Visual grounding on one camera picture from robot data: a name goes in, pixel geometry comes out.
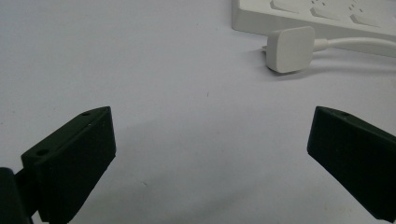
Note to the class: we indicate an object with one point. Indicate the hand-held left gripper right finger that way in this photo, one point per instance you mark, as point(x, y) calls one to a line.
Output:
point(351, 155)

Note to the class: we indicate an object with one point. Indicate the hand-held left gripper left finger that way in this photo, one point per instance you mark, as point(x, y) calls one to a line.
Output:
point(74, 161)

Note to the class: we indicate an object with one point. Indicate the white power plug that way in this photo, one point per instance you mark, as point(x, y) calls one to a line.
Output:
point(291, 49)

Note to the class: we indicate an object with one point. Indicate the white power strip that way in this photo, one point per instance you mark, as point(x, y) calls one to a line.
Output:
point(314, 17)

